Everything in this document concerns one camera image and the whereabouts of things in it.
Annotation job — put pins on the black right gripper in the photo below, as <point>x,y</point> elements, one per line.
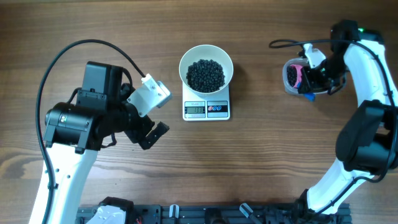
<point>308,85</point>

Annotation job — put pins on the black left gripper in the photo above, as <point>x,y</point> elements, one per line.
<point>137,135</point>

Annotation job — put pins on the pink scoop with blue handle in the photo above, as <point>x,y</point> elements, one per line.
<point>299,75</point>

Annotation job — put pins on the black beans in bowl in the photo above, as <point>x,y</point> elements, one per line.
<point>205,76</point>

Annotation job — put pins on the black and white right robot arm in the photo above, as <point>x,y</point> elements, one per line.
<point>366,148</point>

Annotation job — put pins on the white bowl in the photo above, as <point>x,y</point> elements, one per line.
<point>206,52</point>

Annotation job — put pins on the white digital kitchen scale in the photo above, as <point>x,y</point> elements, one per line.
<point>205,106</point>

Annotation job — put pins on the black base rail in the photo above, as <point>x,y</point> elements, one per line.
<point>273,213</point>

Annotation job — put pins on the black beans pile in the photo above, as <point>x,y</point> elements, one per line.
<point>292,75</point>

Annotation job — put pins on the clear plastic container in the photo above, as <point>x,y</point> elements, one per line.
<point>295,61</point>

